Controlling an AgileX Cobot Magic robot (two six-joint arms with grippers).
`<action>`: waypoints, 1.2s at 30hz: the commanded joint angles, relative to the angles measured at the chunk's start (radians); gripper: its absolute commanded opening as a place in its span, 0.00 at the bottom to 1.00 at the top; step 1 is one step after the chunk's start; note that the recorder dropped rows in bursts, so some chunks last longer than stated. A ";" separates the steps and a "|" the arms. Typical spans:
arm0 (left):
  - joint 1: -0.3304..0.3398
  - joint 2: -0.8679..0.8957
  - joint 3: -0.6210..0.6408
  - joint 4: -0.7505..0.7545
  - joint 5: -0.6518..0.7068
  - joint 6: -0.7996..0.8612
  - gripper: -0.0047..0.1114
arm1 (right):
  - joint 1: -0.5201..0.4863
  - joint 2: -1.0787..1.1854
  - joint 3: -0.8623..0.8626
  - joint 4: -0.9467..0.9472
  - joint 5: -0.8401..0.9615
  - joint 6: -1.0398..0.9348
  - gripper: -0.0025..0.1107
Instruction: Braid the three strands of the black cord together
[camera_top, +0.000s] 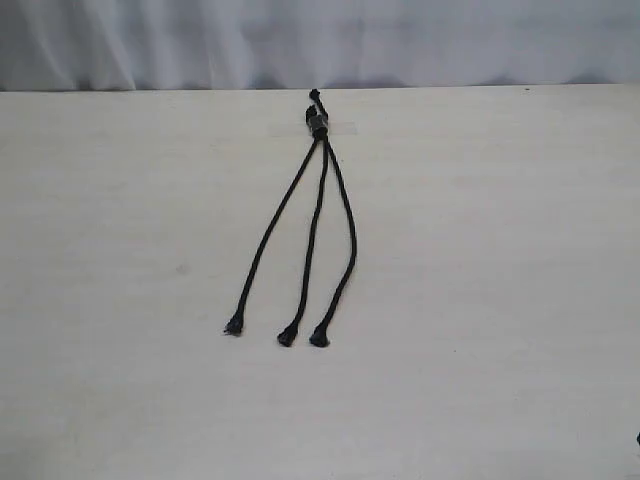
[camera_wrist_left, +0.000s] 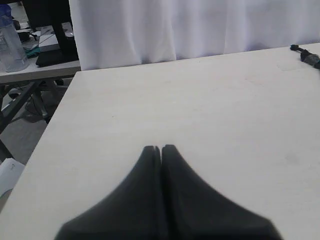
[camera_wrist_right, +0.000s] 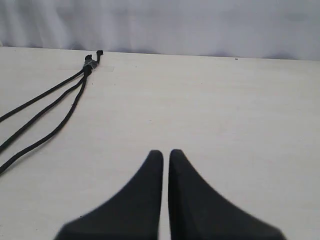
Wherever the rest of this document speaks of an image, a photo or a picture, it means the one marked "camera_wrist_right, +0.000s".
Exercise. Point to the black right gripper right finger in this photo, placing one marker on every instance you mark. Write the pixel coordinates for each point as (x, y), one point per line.
(198, 212)

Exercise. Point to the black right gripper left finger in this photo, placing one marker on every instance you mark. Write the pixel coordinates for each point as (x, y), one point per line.
(131, 214)

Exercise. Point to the black rope strand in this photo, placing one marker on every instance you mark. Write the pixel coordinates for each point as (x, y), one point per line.
(13, 159)
(41, 96)
(87, 62)

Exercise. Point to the white backdrop curtain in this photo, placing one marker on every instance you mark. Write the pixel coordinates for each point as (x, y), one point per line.
(281, 29)

